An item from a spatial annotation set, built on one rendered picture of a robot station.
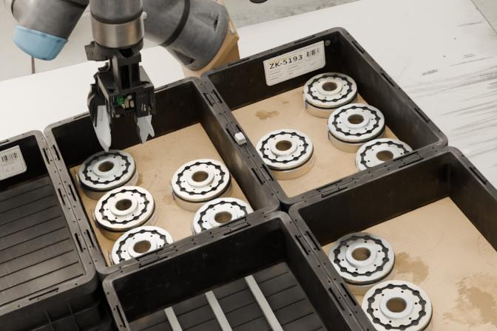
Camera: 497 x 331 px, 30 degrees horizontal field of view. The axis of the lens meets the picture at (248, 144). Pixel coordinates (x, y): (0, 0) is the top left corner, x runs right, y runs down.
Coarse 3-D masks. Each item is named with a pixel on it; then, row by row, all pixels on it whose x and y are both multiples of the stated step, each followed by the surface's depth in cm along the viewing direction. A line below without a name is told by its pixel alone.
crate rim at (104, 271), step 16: (192, 80) 171; (208, 96) 167; (48, 128) 165; (224, 128) 159; (48, 144) 162; (240, 144) 156; (64, 176) 155; (256, 176) 151; (272, 192) 146; (80, 208) 149; (272, 208) 143; (80, 224) 146; (224, 224) 142; (240, 224) 142; (192, 240) 141; (96, 256) 140; (144, 256) 139; (112, 272) 137
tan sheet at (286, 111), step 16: (288, 96) 180; (240, 112) 178; (256, 112) 177; (272, 112) 177; (288, 112) 176; (304, 112) 176; (256, 128) 174; (272, 128) 173; (288, 128) 173; (304, 128) 172; (320, 128) 172; (256, 144) 170; (320, 144) 168; (320, 160) 165; (336, 160) 165; (352, 160) 164; (304, 176) 162; (320, 176) 162; (336, 176) 162; (288, 192) 160
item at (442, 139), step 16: (320, 32) 178; (336, 32) 177; (272, 48) 175; (288, 48) 175; (224, 64) 173; (240, 64) 173; (368, 64) 168; (208, 80) 170; (384, 80) 164; (400, 96) 160; (224, 112) 163; (416, 112) 156; (240, 128) 159; (432, 128) 153; (432, 144) 150; (256, 160) 152; (400, 160) 148; (272, 176) 149; (352, 176) 147; (304, 192) 145; (320, 192) 145; (288, 208) 144
